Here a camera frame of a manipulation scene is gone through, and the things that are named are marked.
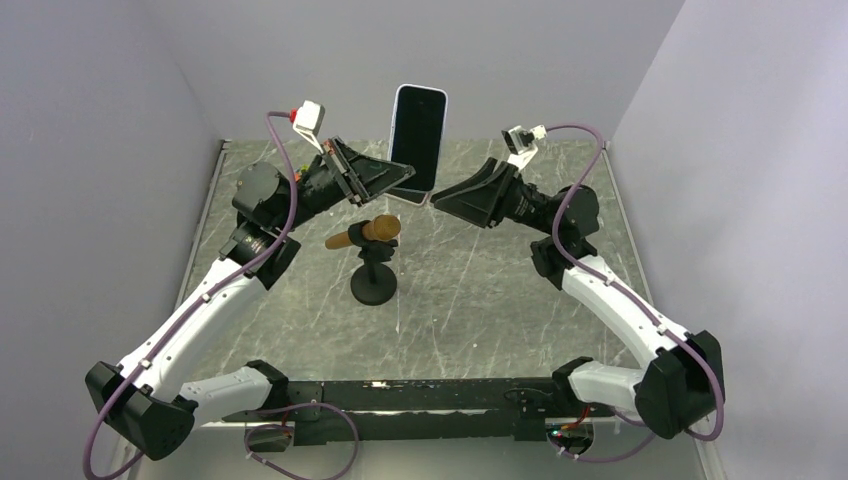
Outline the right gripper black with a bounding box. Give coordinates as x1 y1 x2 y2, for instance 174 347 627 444
431 157 559 236

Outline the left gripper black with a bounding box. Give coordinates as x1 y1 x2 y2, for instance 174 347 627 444
275 136 416 234

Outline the phone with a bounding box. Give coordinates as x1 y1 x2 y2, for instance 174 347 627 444
387 188 431 207
389 84 448 192

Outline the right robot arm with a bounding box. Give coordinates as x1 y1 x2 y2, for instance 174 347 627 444
431 158 725 439

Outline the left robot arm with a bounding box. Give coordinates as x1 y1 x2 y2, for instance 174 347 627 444
85 137 414 460

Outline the gold microphone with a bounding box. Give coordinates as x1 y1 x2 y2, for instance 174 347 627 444
324 214 401 250

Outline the black microphone stand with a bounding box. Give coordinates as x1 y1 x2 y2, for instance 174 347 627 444
350 237 398 306

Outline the black base beam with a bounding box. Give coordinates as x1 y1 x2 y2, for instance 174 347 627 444
225 377 605 446

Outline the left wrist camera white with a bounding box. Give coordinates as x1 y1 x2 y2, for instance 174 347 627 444
289 100 325 154

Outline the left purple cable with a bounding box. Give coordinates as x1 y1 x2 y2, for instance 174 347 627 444
82 112 299 480

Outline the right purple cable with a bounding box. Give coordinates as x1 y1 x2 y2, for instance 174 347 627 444
546 123 727 464

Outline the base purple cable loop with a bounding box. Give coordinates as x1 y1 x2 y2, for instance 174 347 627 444
243 398 361 480

